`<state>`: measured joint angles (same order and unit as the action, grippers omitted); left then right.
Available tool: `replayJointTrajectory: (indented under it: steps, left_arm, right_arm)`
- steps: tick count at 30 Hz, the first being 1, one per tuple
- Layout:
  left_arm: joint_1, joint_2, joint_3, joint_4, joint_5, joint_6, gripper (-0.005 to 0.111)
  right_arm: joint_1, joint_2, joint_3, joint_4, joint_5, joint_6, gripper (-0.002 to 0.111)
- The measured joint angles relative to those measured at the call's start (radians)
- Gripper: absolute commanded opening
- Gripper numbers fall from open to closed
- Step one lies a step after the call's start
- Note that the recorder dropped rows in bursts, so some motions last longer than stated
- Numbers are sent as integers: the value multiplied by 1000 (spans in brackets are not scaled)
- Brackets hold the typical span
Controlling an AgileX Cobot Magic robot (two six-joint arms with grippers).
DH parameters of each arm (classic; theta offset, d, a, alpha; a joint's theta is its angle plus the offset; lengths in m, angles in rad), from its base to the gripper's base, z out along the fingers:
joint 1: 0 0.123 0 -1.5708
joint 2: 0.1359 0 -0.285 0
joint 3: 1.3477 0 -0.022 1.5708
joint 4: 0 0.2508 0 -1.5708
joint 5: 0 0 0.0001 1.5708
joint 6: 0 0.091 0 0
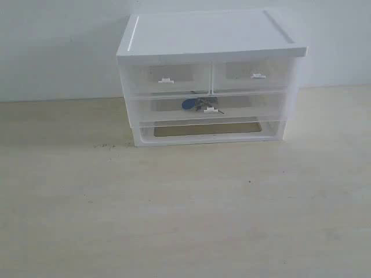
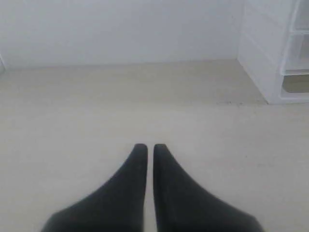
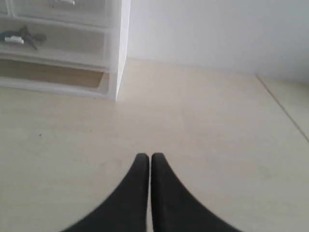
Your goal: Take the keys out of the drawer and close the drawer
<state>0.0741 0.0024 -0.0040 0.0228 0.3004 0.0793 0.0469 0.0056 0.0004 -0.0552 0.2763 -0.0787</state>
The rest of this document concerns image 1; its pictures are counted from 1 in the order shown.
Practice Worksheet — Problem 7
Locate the translucent plastic container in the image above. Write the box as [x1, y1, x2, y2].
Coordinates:
[127, 92, 286, 122]

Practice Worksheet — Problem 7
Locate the key bunch with blue tag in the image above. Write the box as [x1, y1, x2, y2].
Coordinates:
[181, 97, 224, 114]

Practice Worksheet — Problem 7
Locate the white plastic drawer cabinet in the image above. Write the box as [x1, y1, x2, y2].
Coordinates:
[117, 9, 308, 133]

